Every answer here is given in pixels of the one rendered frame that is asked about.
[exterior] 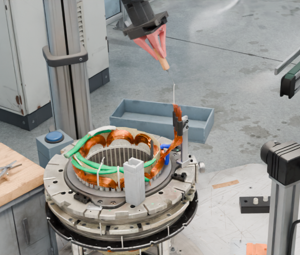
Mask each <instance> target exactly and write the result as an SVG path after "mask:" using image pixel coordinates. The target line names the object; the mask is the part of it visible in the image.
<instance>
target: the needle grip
mask: <svg viewBox="0 0 300 255"><path fill-rule="evenodd" d="M153 50H154V52H155V54H156V56H157V58H158V60H159V62H160V64H161V66H162V68H163V70H167V69H169V64H168V62H167V60H166V58H164V59H163V58H162V57H161V56H160V54H159V53H158V51H157V50H156V48H154V49H153Z"/></svg>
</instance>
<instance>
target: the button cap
mask: <svg viewBox="0 0 300 255"><path fill-rule="evenodd" d="M46 139H47V140H48V141H58V140H60V139H62V133H61V132H57V131H54V132H50V133H48V134H47V135H46Z"/></svg>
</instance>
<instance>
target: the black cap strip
mask: <svg viewBox="0 0 300 255"><path fill-rule="evenodd" d="M254 198H257V199H258V204H254V203H253V199H254ZM263 198H264V197H263V196H246V197H239V206H240V211H241V214H265V213H270V199H271V197H270V196H268V201H263Z"/></svg>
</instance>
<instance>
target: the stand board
mask: <svg viewBox="0 0 300 255"><path fill-rule="evenodd" d="M15 160H17V162H15V163H14V164H13V165H12V166H15V165H18V164H22V165H21V166H19V167H16V168H14V169H11V170H10V171H8V173H9V177H10V181H7V180H5V179H4V178H1V179H0V206H2V205H4V204H6V203H8V202H10V201H12V200H14V199H15V198H17V197H19V196H21V195H23V194H25V193H27V192H29V191H31V190H32V189H34V188H36V187H38V186H40V185H42V184H44V171H45V169H44V168H42V167H41V166H39V165H37V164H36V163H34V162H32V161H31V160H29V159H27V158H26V157H24V156H23V155H21V154H19V153H18V152H16V151H14V150H13V149H11V148H9V147H8V146H6V145H4V144H3V143H0V167H3V166H6V165H8V164H10V163H11V162H13V161H15Z"/></svg>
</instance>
